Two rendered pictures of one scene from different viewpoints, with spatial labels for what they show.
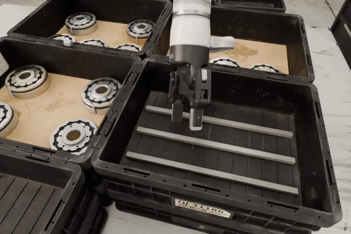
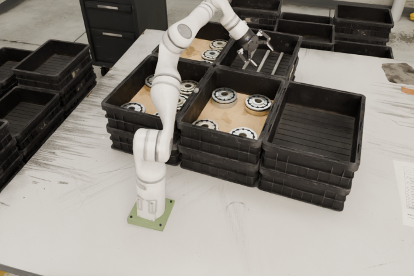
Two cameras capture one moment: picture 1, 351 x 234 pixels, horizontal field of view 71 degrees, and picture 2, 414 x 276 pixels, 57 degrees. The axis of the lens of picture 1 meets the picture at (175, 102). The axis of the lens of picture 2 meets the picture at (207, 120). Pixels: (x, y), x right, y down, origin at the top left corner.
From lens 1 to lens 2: 155 cm
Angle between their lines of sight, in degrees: 58
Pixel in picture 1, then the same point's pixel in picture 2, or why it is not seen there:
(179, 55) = (250, 33)
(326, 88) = not seen: hidden behind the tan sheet
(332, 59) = not seen: hidden behind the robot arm
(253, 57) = (196, 48)
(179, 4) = (235, 19)
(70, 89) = (212, 115)
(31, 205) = (291, 119)
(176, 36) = (244, 29)
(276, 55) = (196, 41)
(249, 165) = (269, 61)
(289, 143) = (258, 50)
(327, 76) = not seen: hidden behind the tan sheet
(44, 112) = (232, 124)
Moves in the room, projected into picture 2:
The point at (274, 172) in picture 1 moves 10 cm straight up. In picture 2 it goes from (273, 56) to (275, 37)
